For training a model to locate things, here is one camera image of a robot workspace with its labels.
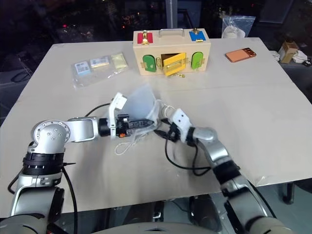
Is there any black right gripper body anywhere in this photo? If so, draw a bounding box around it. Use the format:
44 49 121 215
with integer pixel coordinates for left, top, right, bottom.
168 124 184 142

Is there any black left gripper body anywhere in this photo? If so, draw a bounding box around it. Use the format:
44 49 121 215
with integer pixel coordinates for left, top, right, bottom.
116 114 134 138

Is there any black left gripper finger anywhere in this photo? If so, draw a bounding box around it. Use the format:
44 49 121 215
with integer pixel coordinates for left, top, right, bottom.
126 126 153 136
129 118 155 129

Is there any translucent white drawstring bag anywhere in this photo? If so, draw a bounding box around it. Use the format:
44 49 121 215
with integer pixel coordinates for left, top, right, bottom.
114 82 176 156

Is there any clear plastic packet bag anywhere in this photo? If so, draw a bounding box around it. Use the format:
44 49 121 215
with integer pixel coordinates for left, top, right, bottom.
70 51 130 90

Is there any clear zip bag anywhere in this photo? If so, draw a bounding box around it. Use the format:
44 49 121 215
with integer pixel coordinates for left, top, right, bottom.
221 16 256 39

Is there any pale yellow packet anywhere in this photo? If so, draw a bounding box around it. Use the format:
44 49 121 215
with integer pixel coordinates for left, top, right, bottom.
111 52 129 73

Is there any gold and white packet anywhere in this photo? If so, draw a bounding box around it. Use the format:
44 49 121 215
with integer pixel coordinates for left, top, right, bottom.
89 56 110 70

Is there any blue and white packet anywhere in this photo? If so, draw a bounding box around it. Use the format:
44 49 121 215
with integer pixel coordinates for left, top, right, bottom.
74 61 92 75

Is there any wooden lock box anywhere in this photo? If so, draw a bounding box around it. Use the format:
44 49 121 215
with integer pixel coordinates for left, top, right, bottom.
133 28 212 78

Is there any dark rounded shape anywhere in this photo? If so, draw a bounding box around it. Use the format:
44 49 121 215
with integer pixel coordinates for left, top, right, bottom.
189 195 223 234

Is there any orange smartphone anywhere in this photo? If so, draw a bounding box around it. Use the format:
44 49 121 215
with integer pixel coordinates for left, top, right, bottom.
225 47 257 63

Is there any black table leg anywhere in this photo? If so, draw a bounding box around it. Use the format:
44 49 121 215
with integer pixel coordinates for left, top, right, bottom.
282 182 295 204

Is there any brown cardboard box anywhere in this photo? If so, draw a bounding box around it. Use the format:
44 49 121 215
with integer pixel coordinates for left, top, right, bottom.
277 40 300 64

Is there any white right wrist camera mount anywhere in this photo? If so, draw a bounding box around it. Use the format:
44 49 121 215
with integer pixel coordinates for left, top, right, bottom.
169 109 191 142

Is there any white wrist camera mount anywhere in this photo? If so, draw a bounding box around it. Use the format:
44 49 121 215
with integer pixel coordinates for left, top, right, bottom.
108 92 129 141
169 109 191 142

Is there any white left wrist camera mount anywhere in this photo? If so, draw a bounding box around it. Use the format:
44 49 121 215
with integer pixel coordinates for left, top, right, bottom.
108 92 129 141

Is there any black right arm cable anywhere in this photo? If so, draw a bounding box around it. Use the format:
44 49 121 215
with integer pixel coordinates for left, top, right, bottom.
164 136 213 176

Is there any grey vertical post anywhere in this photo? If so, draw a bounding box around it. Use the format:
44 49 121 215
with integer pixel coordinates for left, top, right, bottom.
165 0 182 29

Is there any black cable loop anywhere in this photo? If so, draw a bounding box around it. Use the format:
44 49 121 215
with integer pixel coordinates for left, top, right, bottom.
11 72 32 83

